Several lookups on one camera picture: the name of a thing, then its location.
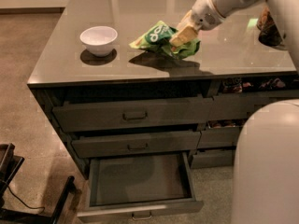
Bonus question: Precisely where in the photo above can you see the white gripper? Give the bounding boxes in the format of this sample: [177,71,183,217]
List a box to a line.
[169,0,225,47]

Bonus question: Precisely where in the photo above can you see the green rice chip bag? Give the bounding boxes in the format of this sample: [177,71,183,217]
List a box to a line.
[129,21,200,60]

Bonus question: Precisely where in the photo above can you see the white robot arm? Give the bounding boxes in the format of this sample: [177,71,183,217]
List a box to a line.
[170,0,299,224]

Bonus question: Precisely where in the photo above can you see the snack packets in top drawer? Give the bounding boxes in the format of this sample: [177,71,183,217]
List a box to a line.
[220,76,299,93]

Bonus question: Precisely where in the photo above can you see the top right drawer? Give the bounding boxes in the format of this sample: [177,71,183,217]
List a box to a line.
[208,90,299,120]

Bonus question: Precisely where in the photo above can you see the top left drawer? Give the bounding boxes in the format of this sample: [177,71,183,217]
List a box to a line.
[52,97,212,133]

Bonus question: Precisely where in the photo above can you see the snacks in middle drawer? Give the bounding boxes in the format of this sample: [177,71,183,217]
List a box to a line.
[207,119,246,129]

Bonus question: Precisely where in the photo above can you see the grey kitchen island counter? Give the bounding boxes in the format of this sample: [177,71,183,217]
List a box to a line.
[28,0,297,174]

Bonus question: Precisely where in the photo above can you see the middle right drawer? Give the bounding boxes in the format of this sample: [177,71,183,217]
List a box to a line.
[198,127,240,148]

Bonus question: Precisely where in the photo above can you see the middle left drawer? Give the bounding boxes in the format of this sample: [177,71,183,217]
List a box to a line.
[72,131,201,158]

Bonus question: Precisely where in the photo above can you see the bottom right drawer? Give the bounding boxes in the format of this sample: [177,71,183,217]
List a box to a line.
[190,149,235,169]

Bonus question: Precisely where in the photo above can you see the open bottom left drawer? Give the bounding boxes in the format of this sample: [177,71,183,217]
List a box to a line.
[78,152,204,223]

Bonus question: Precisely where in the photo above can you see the glass jar of nuts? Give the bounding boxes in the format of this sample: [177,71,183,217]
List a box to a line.
[257,7,269,30]

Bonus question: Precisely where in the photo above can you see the black mesh cup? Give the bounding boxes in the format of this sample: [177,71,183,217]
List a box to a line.
[259,15,282,47]

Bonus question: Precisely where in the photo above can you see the white ceramic bowl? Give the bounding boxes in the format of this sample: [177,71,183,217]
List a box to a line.
[79,26,118,57]

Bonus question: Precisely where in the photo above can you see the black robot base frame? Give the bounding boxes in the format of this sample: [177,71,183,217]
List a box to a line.
[0,143,77,224]

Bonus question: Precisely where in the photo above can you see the black cable on floor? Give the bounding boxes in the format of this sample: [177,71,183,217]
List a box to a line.
[6,184,46,212]

